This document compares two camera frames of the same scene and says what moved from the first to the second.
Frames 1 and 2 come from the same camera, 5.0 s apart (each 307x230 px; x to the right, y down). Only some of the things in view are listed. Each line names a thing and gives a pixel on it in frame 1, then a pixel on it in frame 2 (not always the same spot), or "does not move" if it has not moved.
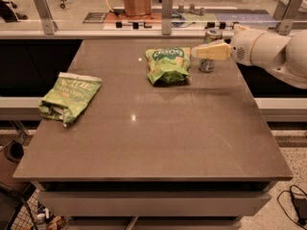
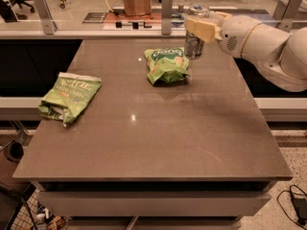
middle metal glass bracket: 167,11 does not move
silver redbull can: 211,34 to 194,46
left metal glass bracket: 45,12 does not move
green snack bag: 168,64 does not move
